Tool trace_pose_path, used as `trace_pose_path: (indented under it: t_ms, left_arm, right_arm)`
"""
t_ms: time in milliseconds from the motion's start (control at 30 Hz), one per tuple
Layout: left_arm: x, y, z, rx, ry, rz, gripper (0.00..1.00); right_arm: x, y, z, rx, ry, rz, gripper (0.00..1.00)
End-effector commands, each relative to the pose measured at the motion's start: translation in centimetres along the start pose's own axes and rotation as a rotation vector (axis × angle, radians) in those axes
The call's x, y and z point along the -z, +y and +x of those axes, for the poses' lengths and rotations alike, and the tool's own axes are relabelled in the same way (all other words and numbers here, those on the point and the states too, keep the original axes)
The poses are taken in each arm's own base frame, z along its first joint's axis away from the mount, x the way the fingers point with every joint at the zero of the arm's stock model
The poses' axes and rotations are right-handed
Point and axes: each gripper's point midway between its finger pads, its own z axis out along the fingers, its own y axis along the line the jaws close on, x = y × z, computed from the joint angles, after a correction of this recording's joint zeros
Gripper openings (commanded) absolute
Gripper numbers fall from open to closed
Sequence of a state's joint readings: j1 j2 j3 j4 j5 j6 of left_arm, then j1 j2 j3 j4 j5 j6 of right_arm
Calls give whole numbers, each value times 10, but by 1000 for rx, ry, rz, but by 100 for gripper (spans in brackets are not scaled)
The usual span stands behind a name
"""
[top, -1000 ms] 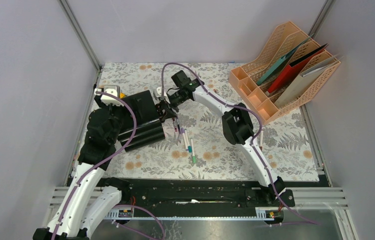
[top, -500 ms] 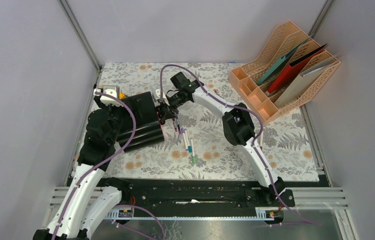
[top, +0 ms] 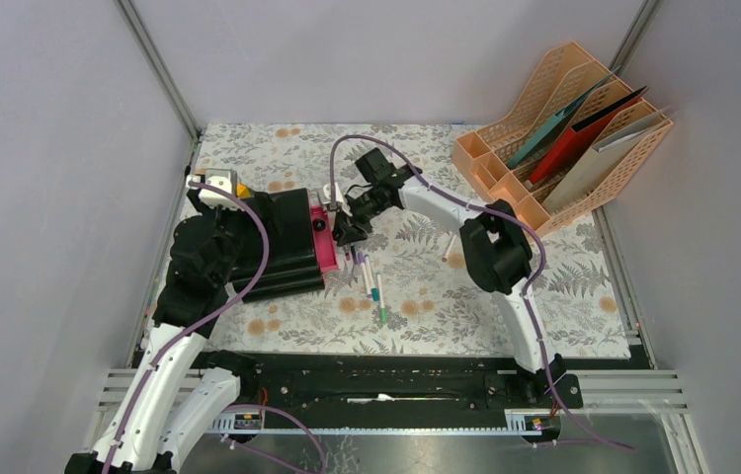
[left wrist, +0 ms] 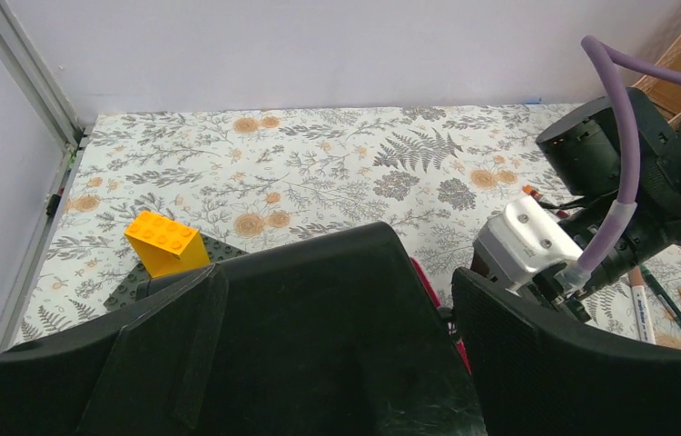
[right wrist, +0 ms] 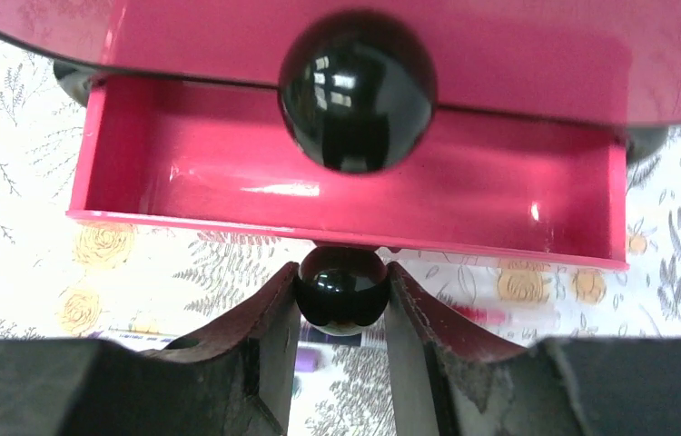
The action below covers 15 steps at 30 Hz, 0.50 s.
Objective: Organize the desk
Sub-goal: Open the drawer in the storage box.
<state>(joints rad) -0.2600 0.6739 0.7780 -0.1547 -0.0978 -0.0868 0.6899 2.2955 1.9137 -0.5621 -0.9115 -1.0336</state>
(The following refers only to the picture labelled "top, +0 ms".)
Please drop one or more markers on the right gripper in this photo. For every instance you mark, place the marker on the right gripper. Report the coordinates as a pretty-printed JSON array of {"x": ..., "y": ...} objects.
[{"x": 350, "y": 233}]

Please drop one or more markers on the pink drawer tray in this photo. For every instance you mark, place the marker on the pink drawer tray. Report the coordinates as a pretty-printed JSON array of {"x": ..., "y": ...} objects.
[{"x": 324, "y": 246}]

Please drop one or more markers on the black pen holder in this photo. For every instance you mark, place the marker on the black pen holder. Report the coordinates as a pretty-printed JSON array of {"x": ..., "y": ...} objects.
[{"x": 292, "y": 267}]

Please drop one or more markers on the peach file organizer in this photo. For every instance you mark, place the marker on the peach file organizer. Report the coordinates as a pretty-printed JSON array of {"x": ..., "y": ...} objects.
[{"x": 480, "y": 155}]

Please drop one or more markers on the teal folder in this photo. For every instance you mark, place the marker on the teal folder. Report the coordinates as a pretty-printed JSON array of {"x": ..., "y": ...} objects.
[{"x": 571, "y": 93}]

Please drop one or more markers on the red notebook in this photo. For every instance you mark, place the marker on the red notebook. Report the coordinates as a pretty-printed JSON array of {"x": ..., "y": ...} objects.
[{"x": 578, "y": 137}]

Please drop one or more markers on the beige notebook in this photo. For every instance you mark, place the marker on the beige notebook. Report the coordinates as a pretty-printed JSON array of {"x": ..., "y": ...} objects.
[{"x": 598, "y": 174}]

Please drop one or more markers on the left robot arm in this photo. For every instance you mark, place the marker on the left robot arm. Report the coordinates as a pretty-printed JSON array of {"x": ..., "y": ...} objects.
[{"x": 217, "y": 258}]

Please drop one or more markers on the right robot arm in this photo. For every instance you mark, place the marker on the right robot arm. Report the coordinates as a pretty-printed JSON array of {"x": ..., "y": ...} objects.
[{"x": 496, "y": 246}]

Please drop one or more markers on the floral table mat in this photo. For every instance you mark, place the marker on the floral table mat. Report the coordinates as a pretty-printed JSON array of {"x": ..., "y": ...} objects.
[{"x": 433, "y": 306}]

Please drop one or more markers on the green tip white pen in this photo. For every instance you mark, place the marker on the green tip white pen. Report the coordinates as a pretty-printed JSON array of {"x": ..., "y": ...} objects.
[{"x": 383, "y": 312}]

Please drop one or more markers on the brown tip white pen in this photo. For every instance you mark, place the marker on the brown tip white pen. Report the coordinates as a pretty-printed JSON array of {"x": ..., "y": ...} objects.
[{"x": 448, "y": 249}]

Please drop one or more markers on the yellow block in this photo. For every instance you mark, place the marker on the yellow block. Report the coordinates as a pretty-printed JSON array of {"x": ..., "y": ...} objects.
[{"x": 242, "y": 191}]

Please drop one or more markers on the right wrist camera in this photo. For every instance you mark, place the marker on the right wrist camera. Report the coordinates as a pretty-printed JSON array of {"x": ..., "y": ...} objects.
[{"x": 333, "y": 199}]

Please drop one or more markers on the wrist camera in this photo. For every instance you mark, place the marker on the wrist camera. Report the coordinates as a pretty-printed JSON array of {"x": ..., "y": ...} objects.
[
  {"x": 333, "y": 199},
  {"x": 218, "y": 186}
]

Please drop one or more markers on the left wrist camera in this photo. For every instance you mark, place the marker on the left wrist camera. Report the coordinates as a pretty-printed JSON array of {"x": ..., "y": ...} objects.
[{"x": 218, "y": 186}]

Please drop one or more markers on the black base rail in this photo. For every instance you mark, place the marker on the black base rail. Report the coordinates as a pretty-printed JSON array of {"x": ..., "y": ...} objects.
[{"x": 393, "y": 392}]

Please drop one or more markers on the left aluminium frame post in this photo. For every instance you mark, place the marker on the left aluminium frame post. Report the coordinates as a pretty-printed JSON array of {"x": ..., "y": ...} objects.
[{"x": 158, "y": 67}]

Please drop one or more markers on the aluminium frame post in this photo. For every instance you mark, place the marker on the aluminium frame post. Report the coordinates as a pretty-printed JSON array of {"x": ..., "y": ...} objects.
[
  {"x": 635, "y": 33},
  {"x": 158, "y": 67}
]

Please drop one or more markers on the right aluminium frame post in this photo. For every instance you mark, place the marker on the right aluminium frame post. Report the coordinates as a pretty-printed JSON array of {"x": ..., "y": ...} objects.
[{"x": 635, "y": 33}]

